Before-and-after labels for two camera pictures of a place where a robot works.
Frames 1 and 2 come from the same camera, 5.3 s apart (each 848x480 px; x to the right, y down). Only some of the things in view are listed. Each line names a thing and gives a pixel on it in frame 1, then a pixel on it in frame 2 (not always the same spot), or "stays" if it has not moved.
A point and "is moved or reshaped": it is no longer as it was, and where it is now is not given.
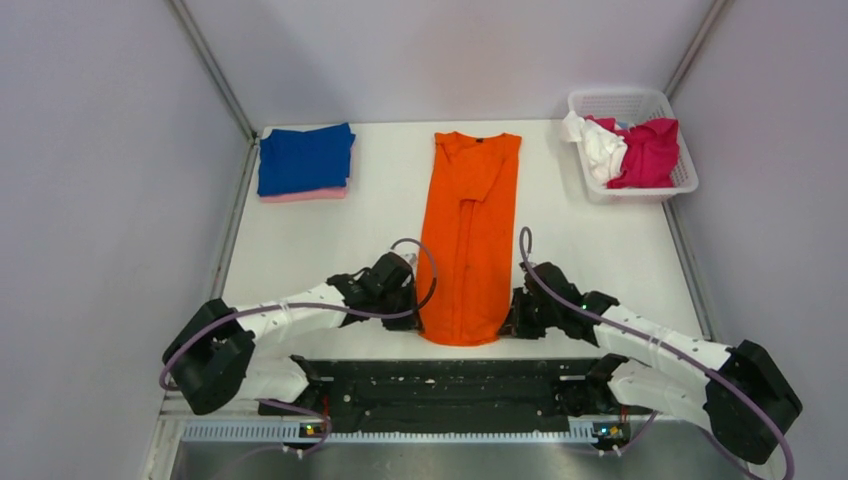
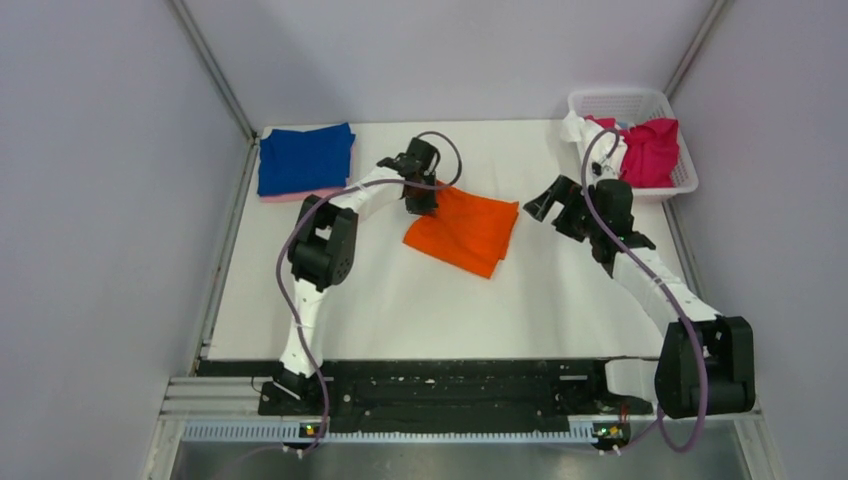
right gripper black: (517, 325) → (567, 192)
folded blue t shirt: (291, 161) stays
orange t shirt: (470, 237) is moved or reshaped
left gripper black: (406, 323) → (422, 207)
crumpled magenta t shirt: (652, 154) stays
